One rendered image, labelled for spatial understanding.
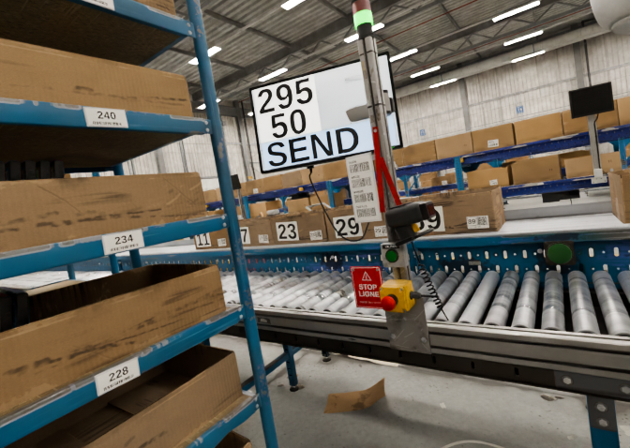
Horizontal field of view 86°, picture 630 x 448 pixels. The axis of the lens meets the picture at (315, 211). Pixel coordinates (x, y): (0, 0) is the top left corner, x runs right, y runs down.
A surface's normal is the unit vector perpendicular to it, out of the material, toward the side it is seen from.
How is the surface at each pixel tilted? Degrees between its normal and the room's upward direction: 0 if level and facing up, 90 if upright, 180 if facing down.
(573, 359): 90
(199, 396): 90
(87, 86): 91
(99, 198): 91
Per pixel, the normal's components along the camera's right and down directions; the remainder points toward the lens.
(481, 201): -0.56, 0.14
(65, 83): 0.80, -0.07
